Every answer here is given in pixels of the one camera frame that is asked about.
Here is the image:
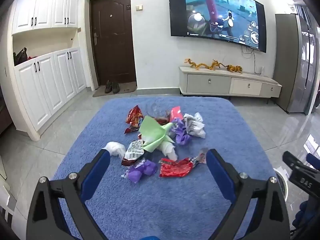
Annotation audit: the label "white round trash bin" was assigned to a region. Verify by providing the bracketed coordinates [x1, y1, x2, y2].
[274, 167, 292, 203]

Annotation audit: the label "person's right hand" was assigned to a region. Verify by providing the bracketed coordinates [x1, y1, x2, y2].
[292, 200, 320, 230]

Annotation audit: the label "green paper sheet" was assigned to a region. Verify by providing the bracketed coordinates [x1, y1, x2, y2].
[138, 116, 175, 153]

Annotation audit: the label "television cable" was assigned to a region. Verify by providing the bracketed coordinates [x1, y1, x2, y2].
[241, 43, 258, 73]

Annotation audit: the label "white printed paper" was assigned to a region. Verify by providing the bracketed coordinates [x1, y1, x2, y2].
[184, 112, 207, 139]

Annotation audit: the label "clear plastic wrapper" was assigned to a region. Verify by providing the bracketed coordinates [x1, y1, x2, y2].
[146, 102, 173, 125]

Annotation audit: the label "white crumpled tissue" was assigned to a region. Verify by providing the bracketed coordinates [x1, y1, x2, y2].
[104, 141, 126, 159]

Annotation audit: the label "white wall cabinets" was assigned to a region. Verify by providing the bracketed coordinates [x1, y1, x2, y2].
[12, 0, 80, 35]

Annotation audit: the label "long golden dragon figurine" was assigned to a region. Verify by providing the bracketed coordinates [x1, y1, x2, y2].
[184, 58, 222, 71]

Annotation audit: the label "pink paper box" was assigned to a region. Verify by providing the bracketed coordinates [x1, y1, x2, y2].
[169, 106, 184, 124]

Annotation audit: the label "white grey television stand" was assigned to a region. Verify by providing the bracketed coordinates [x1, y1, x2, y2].
[179, 66, 282, 105]

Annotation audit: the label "wall-mounted television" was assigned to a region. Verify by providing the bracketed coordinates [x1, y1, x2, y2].
[167, 0, 267, 53]

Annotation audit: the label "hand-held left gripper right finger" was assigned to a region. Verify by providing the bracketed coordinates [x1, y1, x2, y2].
[206, 149, 290, 240]

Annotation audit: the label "brown white snack wrapper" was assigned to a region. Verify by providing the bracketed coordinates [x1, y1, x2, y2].
[121, 139, 146, 167]

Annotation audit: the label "brown doormat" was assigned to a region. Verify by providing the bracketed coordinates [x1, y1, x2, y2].
[92, 83, 137, 98]

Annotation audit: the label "blue fluffy mat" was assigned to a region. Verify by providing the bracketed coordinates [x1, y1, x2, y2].
[51, 97, 285, 240]

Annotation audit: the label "red orange snack wrapper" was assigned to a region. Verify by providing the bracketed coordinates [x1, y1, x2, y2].
[124, 105, 146, 134]

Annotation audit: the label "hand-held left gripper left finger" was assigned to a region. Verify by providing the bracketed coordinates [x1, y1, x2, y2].
[26, 149, 111, 240]

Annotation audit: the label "purple wrapper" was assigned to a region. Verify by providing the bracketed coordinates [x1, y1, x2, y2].
[121, 159, 158, 184]
[172, 117, 193, 146]

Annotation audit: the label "grey refrigerator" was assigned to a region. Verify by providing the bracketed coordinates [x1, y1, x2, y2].
[272, 4, 320, 115]

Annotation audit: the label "dark handbag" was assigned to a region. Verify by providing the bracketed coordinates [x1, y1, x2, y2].
[13, 47, 28, 66]

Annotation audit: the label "dark brown door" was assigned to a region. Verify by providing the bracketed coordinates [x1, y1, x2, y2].
[89, 0, 137, 87]

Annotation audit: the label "red foil wrapper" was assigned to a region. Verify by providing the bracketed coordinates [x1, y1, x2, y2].
[159, 147, 209, 179]

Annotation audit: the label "white base cabinets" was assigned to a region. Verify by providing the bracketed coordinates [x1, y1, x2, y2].
[14, 47, 87, 140]

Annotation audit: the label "dark brown furniture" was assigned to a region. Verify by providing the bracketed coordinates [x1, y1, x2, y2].
[0, 87, 13, 135]

